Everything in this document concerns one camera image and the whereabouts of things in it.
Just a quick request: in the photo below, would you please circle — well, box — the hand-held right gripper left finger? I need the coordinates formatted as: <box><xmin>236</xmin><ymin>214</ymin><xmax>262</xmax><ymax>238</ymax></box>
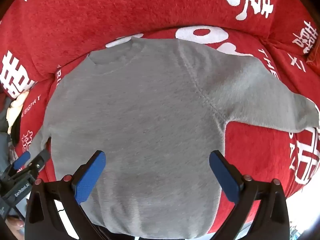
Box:
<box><xmin>24</xmin><ymin>150</ymin><xmax>110</xmax><ymax>240</ymax></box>

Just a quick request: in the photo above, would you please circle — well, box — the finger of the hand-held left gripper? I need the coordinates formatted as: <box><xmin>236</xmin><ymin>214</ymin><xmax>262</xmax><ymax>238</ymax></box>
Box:
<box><xmin>10</xmin><ymin>151</ymin><xmax>31</xmax><ymax>174</ymax></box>
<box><xmin>17</xmin><ymin>148</ymin><xmax>51</xmax><ymax>180</ymax></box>

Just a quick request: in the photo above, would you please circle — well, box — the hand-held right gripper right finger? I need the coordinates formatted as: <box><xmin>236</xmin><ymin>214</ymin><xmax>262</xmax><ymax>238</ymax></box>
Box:
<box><xmin>209</xmin><ymin>150</ymin><xmax>291</xmax><ymax>240</ymax></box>

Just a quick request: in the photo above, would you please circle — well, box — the grey sweater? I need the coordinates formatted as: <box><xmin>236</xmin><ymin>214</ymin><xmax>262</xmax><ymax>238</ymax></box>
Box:
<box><xmin>27</xmin><ymin>35</ymin><xmax>320</xmax><ymax>239</ymax></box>

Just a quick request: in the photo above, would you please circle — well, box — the person's left hand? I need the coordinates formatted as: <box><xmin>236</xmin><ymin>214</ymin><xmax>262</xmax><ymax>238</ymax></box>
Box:
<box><xmin>4</xmin><ymin>217</ymin><xmax>25</xmax><ymax>231</ymax></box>

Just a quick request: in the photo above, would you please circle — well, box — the dark grey cloth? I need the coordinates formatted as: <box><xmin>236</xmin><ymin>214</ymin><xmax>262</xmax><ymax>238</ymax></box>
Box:
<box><xmin>0</xmin><ymin>97</ymin><xmax>15</xmax><ymax>174</ymax></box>

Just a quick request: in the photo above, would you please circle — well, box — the black cloth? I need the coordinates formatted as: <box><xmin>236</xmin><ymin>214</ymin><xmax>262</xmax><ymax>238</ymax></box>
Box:
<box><xmin>10</xmin><ymin>114</ymin><xmax>23</xmax><ymax>147</ymax></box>

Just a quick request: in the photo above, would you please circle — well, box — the cream cloth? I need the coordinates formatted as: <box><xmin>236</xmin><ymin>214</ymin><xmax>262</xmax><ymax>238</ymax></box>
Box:
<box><xmin>7</xmin><ymin>90</ymin><xmax>30</xmax><ymax>134</ymax></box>

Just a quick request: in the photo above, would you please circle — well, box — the red printed sofa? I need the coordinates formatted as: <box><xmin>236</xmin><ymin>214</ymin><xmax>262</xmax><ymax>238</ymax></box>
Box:
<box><xmin>0</xmin><ymin>0</ymin><xmax>320</xmax><ymax>240</ymax></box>

